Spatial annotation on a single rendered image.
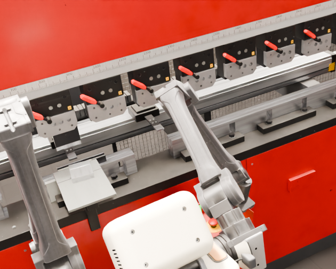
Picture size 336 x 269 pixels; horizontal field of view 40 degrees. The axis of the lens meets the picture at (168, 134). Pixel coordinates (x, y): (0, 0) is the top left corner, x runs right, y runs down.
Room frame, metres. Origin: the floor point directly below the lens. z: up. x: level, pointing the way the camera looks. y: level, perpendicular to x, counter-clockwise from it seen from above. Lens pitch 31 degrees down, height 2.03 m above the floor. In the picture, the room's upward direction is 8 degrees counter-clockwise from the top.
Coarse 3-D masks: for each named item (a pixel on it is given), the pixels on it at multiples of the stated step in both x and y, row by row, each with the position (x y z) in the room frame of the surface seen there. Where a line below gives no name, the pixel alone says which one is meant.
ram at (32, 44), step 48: (0, 0) 1.49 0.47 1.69; (48, 0) 1.54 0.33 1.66; (96, 0) 1.59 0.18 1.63; (144, 0) 1.65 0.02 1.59; (192, 0) 1.72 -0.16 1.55; (240, 0) 1.79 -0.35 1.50; (288, 0) 1.87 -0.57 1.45; (0, 48) 1.47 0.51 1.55; (48, 48) 1.53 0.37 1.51; (96, 48) 1.58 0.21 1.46; (144, 48) 1.64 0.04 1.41; (192, 48) 1.71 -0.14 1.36
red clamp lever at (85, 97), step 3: (81, 96) 1.52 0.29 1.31; (84, 96) 1.52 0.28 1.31; (87, 96) 1.53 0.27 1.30; (84, 99) 1.51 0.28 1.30; (87, 99) 1.52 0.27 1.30; (90, 99) 1.52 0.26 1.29; (93, 99) 1.53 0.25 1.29; (90, 102) 1.52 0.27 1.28; (93, 102) 1.52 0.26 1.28; (96, 102) 1.53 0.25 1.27; (99, 102) 1.54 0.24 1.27; (102, 102) 1.55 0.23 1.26; (99, 105) 1.53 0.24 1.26; (102, 105) 1.53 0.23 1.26
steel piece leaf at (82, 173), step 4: (76, 168) 1.52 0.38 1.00; (80, 168) 1.52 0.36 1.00; (84, 168) 1.51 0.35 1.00; (88, 168) 1.51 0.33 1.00; (72, 172) 1.49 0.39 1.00; (76, 172) 1.49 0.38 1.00; (80, 172) 1.49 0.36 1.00; (84, 172) 1.48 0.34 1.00; (88, 172) 1.48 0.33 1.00; (92, 172) 1.47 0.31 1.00; (72, 176) 1.47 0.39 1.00; (76, 176) 1.46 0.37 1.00; (80, 176) 1.46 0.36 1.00; (84, 176) 1.43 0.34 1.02; (88, 176) 1.44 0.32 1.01; (92, 176) 1.44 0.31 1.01; (72, 180) 1.42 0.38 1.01; (76, 180) 1.43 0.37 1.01; (80, 180) 1.43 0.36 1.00
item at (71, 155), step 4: (52, 140) 1.73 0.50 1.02; (52, 144) 1.71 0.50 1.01; (52, 148) 1.71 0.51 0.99; (68, 148) 1.67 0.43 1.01; (72, 148) 1.67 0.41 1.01; (68, 152) 1.64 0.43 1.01; (72, 152) 1.64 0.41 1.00; (68, 156) 1.61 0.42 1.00; (72, 156) 1.60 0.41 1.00; (76, 156) 1.60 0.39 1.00
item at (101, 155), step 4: (92, 156) 1.59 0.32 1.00; (96, 156) 1.60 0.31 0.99; (100, 156) 1.58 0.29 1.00; (104, 156) 1.59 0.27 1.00; (80, 160) 1.58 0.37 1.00; (84, 160) 1.58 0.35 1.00; (100, 160) 1.58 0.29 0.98; (104, 160) 1.59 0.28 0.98; (68, 164) 1.56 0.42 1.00; (60, 168) 1.54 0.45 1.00
